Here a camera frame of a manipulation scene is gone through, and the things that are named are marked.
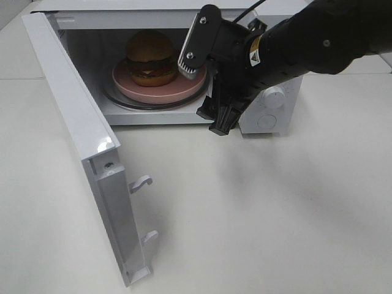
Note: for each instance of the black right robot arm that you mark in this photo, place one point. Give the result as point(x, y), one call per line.
point(324, 37)

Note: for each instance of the white microwave door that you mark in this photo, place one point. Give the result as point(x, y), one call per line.
point(96, 145)

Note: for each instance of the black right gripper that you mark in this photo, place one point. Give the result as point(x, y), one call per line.
point(228, 44)

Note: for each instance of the pink round plate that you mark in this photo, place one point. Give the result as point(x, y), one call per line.
point(177, 90)

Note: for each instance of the white lower timer knob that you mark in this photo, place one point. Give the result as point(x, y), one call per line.
point(274, 97)

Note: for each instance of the burger with brown bun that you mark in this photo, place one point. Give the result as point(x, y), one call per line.
point(151, 58)

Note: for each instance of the glass microwave turntable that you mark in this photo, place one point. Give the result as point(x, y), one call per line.
point(115, 96)

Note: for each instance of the round white door release button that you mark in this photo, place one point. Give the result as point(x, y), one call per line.
point(267, 122)

